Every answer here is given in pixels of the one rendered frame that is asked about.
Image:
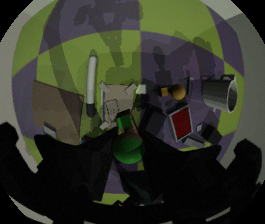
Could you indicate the dark grey mug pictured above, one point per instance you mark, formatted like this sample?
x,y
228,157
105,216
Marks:
x,y
221,94

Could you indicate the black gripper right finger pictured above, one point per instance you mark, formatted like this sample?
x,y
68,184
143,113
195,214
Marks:
x,y
164,164

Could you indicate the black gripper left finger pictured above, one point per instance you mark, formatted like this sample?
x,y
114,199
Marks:
x,y
91,160

